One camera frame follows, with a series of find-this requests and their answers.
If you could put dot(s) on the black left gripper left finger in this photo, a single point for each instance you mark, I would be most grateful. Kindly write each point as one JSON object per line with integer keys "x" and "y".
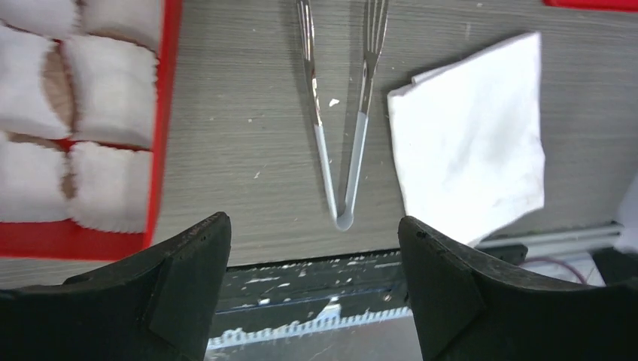
{"x": 157, "y": 304}

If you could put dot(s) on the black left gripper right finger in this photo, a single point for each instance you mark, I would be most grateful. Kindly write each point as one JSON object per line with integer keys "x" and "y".
{"x": 567, "y": 321}

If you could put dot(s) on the metal tongs with grey handle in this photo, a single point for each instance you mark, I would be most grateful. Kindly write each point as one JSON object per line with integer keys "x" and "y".
{"x": 374, "y": 30}

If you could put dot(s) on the red chocolate box tray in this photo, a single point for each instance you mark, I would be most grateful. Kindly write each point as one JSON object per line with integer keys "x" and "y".
{"x": 86, "y": 95}

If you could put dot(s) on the white folded cloth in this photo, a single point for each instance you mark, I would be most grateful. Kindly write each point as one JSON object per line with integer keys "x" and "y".
{"x": 467, "y": 143}

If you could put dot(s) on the red box lid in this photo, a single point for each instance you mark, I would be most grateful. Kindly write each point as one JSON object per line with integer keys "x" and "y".
{"x": 627, "y": 6}

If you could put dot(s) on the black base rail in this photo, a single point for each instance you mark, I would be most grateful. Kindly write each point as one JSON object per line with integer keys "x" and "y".
{"x": 309, "y": 289}

